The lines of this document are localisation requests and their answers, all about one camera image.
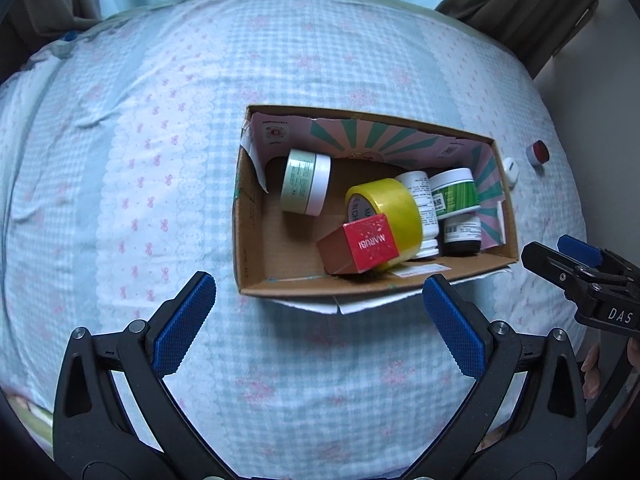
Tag red carton box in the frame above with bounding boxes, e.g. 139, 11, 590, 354
316, 213, 402, 276

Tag person's right hand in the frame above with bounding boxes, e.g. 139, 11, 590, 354
580, 344, 602, 401

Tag cardboard box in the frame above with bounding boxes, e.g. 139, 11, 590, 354
231, 105, 521, 315

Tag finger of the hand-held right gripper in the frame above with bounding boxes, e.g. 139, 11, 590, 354
557, 234, 631, 273
520, 241, 596, 306

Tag white pill bottle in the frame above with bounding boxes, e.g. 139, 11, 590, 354
396, 171, 441, 259

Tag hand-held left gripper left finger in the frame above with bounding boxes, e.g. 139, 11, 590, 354
52, 271, 217, 480

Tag yellow tape roll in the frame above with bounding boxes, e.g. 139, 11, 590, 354
345, 178, 424, 271

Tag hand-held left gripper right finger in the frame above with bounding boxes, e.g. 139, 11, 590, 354
422, 274, 589, 480

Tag small red cap jar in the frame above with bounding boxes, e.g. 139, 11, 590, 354
525, 141, 550, 167

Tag pale green cream jar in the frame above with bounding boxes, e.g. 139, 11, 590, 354
279, 149, 333, 217

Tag small black jar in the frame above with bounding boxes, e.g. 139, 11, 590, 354
443, 215, 483, 256

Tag green label white jar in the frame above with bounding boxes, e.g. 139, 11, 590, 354
429, 168, 482, 220

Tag light blue checked bed sheet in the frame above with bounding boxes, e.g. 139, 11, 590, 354
0, 0, 591, 480

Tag yellow-green blanket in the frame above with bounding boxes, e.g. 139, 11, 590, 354
0, 394, 56, 443

